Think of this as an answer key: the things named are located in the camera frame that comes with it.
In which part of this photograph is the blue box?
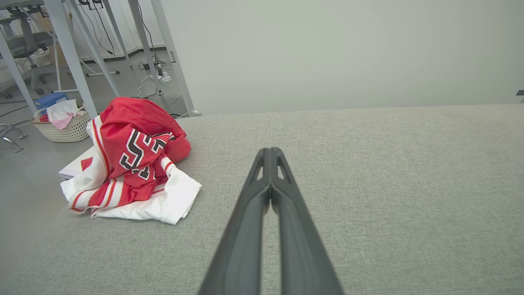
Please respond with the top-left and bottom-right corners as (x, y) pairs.
(33, 92), (69, 113)

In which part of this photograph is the chrome chair base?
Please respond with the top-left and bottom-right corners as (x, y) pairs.
(0, 123), (28, 153)

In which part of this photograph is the grey metal frame leg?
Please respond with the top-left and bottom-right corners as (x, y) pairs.
(0, 32), (38, 115)
(128, 0), (163, 96)
(149, 0), (202, 118)
(43, 0), (99, 119)

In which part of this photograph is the grey fabric sofa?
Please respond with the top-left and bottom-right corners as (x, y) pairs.
(0, 103), (524, 295)

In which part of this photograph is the white power strip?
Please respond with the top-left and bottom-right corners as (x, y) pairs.
(149, 70), (172, 84)

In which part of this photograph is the white and pink cloth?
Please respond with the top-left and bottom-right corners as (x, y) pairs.
(46, 99), (84, 130)

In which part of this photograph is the white floor cable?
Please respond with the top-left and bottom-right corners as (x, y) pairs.
(137, 74), (183, 109)

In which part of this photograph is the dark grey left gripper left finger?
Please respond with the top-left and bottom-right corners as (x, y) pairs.
(198, 147), (271, 295)

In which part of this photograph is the white perforated laundry basket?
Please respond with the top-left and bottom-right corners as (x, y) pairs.
(29, 106), (91, 143)

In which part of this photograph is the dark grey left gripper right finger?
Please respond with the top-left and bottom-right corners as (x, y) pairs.
(270, 147), (345, 295)

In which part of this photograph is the red and white jersey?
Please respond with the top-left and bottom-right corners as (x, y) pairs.
(60, 97), (202, 225)

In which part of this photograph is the grey metal frame brace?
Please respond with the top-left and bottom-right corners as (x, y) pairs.
(63, 0), (120, 98)

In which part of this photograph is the grey office chair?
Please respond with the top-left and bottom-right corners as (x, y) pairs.
(0, 4), (54, 97)

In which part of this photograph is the black hanging cable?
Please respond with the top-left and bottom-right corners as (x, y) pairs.
(80, 0), (115, 55)

